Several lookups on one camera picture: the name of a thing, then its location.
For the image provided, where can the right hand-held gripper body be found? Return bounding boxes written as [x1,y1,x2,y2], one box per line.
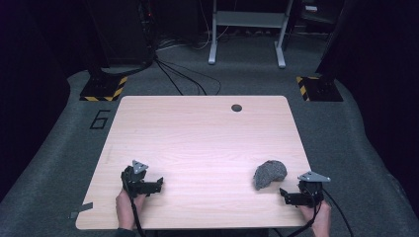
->
[297,171,331,208]

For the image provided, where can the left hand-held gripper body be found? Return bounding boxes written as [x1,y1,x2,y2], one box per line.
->
[121,160,156,198]

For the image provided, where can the grey speckled cloth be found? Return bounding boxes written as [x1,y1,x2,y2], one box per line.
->
[252,159,289,192]

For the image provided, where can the person's right hand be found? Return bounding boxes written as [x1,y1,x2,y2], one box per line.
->
[298,200,332,231]

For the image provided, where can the grey tape strip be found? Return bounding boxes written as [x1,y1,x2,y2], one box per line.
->
[68,201,94,220]

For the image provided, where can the black stand base hazard stripes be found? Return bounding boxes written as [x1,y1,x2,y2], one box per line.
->
[295,76,344,103]
[79,74,128,103]

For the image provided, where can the black cabinet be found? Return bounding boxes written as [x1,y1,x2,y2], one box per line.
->
[87,0,154,67]

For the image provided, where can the dark shelf with white item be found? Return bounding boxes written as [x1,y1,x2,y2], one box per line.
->
[299,2,332,25]

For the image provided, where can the right hand-held gripper cable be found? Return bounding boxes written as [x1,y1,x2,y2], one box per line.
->
[287,197,323,237]

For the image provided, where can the hand-held gripper cable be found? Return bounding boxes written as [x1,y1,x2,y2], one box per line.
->
[287,197,323,237]
[130,197,146,237]

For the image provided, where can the left hand-held gripper cable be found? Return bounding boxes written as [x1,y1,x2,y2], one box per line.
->
[130,197,146,237]

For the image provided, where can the black floor cable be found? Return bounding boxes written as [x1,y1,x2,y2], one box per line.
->
[156,58,208,97]
[322,189,354,237]
[157,58,222,96]
[153,58,184,97]

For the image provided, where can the white cables bundle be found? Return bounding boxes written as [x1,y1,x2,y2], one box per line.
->
[157,31,213,52]

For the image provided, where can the white metal stand frame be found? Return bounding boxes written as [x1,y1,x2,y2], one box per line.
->
[208,0,294,69]

